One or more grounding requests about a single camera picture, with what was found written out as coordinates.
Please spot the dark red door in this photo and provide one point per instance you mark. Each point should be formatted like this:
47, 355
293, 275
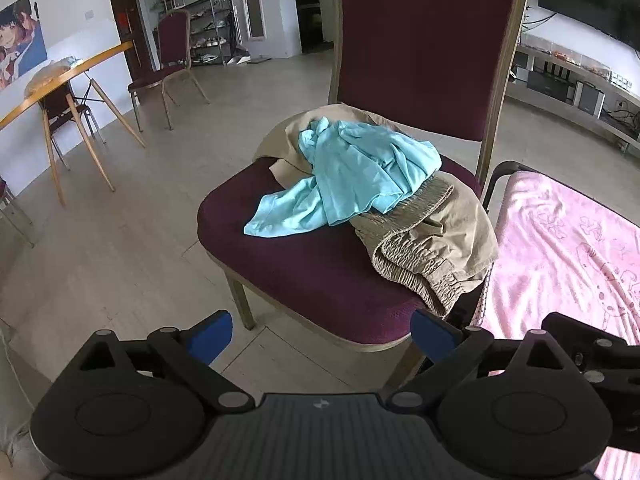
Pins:
125, 15

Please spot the grey television stand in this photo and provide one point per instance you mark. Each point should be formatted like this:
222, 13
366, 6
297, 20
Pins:
595, 127

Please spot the teal t-shirt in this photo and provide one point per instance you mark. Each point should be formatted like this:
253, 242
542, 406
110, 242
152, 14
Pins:
350, 170

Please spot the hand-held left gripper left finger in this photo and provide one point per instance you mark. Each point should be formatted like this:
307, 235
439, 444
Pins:
212, 335

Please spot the black folding table frame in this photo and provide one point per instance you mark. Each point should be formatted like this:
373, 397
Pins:
492, 180

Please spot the beige elastic-waist pants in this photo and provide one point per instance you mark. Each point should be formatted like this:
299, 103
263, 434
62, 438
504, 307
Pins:
450, 240

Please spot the maroon banquet chair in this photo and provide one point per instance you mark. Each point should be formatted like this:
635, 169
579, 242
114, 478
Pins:
172, 35
425, 35
55, 102

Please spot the wooden table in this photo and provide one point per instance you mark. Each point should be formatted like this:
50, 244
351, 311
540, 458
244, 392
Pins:
60, 80

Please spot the metal shoe rack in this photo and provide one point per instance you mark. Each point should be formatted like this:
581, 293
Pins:
210, 30

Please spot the grey speaker box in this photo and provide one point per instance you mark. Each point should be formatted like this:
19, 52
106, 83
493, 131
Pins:
590, 100

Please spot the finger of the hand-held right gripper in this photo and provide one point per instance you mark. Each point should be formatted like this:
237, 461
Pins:
600, 355

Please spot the black media receiver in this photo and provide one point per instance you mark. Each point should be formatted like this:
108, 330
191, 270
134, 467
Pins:
547, 85

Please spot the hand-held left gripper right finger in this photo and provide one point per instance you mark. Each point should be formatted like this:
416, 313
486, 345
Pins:
432, 337

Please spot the pink printed blanket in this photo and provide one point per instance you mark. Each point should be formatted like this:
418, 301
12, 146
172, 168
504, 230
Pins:
550, 260

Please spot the anime wall poster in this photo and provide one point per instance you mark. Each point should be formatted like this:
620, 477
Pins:
20, 35

